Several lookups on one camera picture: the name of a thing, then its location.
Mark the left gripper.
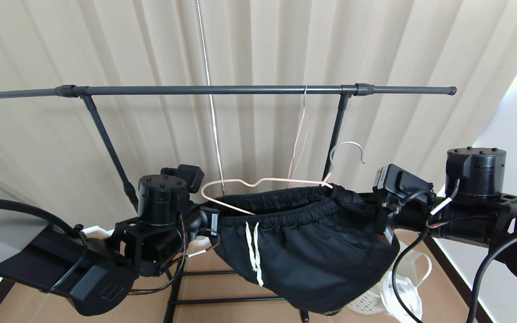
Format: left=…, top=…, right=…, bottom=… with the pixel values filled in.
left=191, top=206, right=222, bottom=238

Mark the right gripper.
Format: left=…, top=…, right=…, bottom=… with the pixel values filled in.
left=374, top=203, right=433, bottom=246

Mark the pink clothes hanger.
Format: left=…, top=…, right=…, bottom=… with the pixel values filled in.
left=200, top=141, right=366, bottom=216
left=287, top=85, right=311, bottom=183

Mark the black garment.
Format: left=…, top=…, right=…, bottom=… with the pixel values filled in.
left=211, top=183, right=401, bottom=315

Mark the white laundry basket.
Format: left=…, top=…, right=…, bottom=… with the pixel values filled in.
left=347, top=242, right=433, bottom=316

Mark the black clothes rack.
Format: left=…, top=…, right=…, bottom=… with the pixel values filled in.
left=0, top=84, right=457, bottom=323

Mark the white garment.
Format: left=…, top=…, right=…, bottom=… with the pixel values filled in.
left=377, top=269, right=423, bottom=323

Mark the beige curtain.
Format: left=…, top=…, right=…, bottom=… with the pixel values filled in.
left=0, top=0, right=517, bottom=243

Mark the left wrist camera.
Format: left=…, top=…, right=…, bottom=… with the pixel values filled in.
left=161, top=164, right=205, bottom=194

